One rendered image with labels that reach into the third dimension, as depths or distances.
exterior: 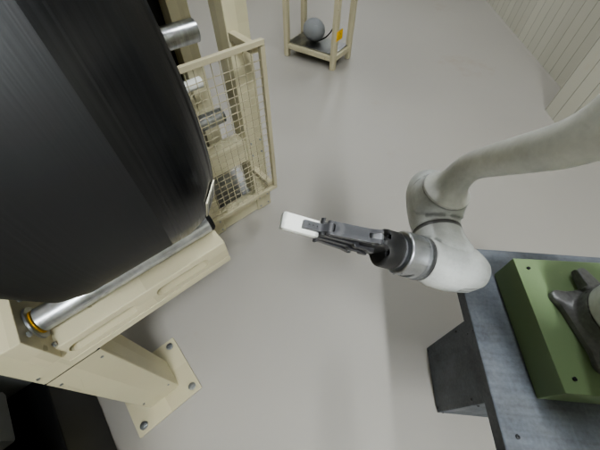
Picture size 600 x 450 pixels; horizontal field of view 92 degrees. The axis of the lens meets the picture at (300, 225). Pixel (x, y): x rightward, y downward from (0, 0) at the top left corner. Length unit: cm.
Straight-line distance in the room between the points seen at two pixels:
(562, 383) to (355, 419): 80
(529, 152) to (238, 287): 135
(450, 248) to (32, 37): 62
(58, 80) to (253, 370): 129
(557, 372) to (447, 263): 35
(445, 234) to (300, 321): 98
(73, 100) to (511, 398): 92
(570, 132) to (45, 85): 51
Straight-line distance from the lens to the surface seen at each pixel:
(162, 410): 151
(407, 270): 58
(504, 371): 91
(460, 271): 64
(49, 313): 67
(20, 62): 32
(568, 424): 95
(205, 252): 66
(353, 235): 50
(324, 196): 190
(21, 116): 32
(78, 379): 104
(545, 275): 96
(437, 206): 67
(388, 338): 151
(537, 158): 50
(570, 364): 88
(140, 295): 67
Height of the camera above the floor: 141
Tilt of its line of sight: 54 degrees down
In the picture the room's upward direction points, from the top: straight up
